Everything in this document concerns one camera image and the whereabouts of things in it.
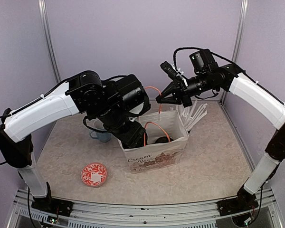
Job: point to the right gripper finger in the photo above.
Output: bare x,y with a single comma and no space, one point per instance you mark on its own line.
171,90
168,100

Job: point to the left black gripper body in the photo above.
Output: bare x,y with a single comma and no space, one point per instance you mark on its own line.
130,138

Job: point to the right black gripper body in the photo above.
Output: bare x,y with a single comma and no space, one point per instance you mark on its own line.
184,92

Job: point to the black plastic cup lid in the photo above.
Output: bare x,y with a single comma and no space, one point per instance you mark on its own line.
163,139

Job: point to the cream bear paper bag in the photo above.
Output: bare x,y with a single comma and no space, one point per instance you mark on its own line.
155,156

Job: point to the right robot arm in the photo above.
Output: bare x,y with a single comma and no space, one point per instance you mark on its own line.
233,79

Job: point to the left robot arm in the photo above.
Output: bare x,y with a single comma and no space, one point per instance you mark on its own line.
116,102

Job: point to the light blue mug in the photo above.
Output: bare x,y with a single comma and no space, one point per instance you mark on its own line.
102,137

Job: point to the white wrapped straws bundle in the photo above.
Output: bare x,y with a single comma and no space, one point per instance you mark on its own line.
191,115

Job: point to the red patterned bowl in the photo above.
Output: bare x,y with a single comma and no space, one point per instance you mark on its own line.
94,174

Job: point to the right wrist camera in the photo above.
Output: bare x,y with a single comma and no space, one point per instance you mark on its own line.
174,74

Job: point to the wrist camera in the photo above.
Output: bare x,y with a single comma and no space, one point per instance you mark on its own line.
134,112
174,74

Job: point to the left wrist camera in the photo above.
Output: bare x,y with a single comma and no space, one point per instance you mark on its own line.
134,112

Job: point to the right aluminium post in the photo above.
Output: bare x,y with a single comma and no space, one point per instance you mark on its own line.
240,29

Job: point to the aluminium post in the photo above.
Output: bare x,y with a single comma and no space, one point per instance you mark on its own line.
240,29
50,48

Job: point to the aluminium front rail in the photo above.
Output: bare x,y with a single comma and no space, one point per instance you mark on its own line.
203,214

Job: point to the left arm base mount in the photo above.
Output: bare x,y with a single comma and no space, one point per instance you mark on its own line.
52,205

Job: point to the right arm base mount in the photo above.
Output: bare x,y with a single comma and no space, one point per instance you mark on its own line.
242,202

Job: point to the left aluminium post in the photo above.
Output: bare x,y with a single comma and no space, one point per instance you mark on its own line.
50,48

